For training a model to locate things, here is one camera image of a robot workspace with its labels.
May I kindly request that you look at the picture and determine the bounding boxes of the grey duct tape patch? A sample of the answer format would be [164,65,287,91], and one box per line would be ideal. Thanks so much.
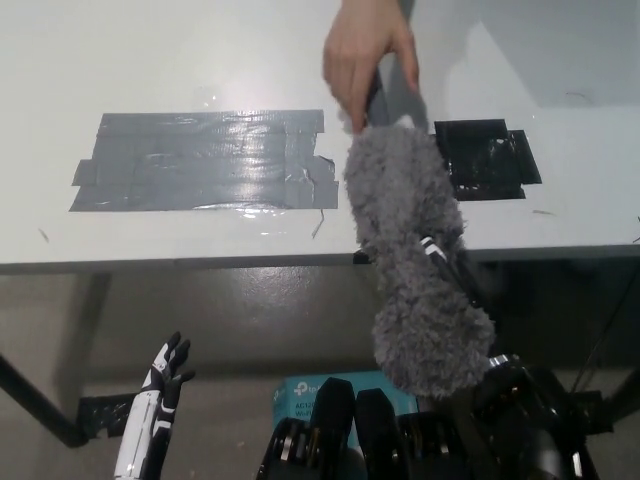
[67,108,341,214]

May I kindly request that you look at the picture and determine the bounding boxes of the black floor tape patch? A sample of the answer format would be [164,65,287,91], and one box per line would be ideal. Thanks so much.
[79,394,139,436]

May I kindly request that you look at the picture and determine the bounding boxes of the black metal table leg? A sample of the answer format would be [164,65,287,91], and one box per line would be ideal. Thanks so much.
[0,352,91,448]

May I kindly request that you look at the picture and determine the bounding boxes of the black duct tape patch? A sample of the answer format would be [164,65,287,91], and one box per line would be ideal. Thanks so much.
[433,118,544,202]

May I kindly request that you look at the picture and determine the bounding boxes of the teal router cardboard box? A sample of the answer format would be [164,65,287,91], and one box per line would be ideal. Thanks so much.
[272,369,421,451]

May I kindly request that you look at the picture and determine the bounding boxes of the black robot torso blocks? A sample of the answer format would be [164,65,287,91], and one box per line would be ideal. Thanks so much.
[257,378,476,480]

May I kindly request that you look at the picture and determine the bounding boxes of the bare person hand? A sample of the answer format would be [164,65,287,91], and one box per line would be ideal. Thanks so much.
[322,0,420,134]

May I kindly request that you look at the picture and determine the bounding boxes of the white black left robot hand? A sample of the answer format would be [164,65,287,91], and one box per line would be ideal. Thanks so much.
[114,330,196,480]

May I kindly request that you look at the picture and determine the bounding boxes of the grey fluffy duster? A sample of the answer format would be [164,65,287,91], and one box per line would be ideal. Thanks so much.
[342,0,496,399]

